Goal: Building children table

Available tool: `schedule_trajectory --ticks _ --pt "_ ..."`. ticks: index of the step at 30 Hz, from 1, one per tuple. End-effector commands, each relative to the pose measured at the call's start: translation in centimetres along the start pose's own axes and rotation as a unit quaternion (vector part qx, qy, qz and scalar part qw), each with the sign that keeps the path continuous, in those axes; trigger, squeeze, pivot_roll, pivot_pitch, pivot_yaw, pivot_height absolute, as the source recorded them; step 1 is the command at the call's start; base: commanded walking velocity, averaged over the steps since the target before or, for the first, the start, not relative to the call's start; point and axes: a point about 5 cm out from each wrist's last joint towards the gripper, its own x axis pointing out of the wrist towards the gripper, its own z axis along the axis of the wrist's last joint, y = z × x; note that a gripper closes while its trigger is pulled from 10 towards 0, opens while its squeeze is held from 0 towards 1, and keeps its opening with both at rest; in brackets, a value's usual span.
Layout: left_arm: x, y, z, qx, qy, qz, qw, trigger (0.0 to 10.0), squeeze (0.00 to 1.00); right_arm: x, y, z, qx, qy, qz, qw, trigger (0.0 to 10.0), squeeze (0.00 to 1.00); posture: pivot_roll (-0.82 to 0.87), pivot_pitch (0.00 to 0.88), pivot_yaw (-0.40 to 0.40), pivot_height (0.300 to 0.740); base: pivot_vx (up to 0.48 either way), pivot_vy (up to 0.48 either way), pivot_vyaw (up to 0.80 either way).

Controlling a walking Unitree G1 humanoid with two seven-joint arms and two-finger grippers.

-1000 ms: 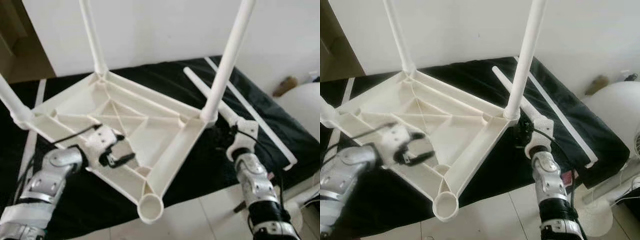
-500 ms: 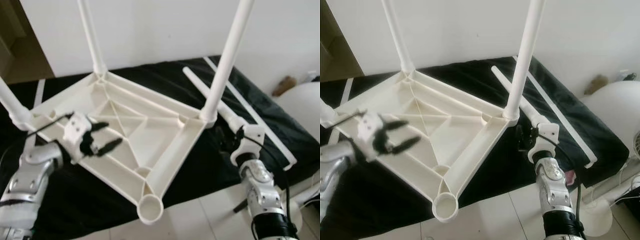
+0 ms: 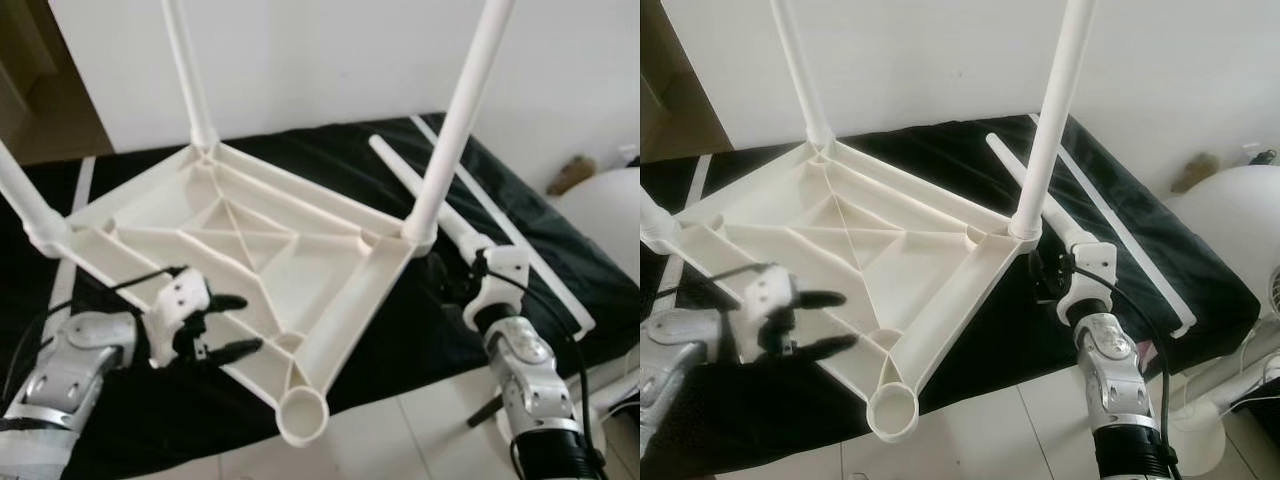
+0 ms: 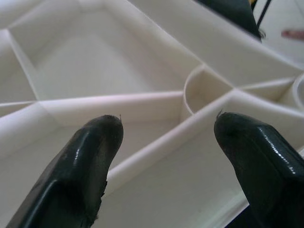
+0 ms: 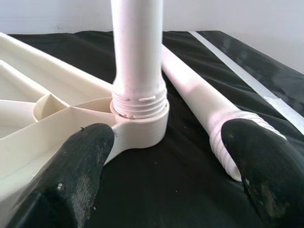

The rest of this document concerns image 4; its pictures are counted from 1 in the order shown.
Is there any white plastic children table top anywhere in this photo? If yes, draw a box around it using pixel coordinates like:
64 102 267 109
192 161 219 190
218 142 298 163
0 0 304 228

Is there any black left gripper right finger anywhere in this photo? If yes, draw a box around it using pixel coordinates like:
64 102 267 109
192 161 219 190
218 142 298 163
213 112 304 228

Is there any red patterned cloth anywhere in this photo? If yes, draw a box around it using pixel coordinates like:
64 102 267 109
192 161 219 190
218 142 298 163
281 28 304 40

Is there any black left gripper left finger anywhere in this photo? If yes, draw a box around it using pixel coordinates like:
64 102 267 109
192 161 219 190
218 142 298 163
0 114 124 228

